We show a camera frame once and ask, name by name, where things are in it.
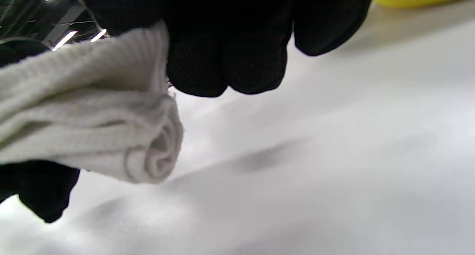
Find person's left hand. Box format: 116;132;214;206
0;38;50;68

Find person's right hand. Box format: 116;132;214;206
0;0;376;224

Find thick white sock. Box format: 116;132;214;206
0;21;184;185

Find sheer white sock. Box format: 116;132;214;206
124;114;184;184

